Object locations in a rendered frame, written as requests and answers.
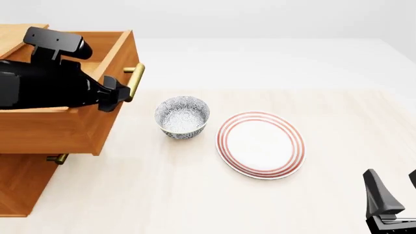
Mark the white plate with red rings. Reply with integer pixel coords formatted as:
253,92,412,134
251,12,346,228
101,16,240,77
215,111,306,181

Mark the wooden cabinet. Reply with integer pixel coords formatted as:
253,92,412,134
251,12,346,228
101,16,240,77
0,23,68,218

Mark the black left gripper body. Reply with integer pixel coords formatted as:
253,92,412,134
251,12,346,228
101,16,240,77
97,75,124,113

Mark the brass drawer handle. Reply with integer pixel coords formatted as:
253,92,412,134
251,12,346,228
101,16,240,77
123,62,146,103
45,153,70,166

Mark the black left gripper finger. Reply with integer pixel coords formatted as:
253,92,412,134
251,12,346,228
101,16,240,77
115,82,132,103

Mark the wooden drawer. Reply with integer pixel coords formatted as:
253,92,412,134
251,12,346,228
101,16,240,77
0,29,141,157
19,153,66,217

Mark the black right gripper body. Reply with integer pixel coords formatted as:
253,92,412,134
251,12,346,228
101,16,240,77
365,211,416,234

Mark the blue patterned bowl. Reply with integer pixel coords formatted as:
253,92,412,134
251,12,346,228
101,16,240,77
154,96,211,140

